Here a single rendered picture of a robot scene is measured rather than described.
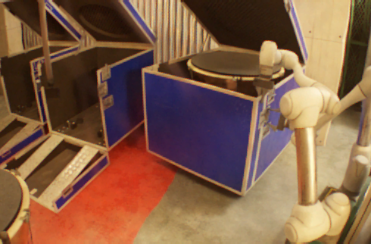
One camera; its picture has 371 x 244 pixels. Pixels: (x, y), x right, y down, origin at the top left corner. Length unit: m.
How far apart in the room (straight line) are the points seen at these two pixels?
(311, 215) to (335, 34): 2.06
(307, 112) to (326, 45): 1.81
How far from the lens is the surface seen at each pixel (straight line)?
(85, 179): 2.58
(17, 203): 1.34
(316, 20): 2.97
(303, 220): 1.38
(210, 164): 2.22
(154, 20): 4.26
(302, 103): 1.25
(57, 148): 3.07
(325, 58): 3.04
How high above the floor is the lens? 1.61
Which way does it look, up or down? 25 degrees down
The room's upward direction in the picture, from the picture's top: 1 degrees clockwise
